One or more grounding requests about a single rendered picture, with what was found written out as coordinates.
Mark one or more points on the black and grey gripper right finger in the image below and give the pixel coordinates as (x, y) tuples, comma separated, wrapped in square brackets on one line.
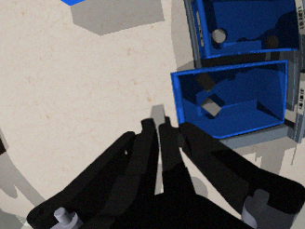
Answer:
[(271, 201)]

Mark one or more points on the grey metal shelf rack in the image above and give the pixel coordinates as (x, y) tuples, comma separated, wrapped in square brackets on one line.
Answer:
[(295, 93)]

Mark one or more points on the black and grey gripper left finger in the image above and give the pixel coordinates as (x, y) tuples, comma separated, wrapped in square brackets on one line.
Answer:
[(102, 183)]

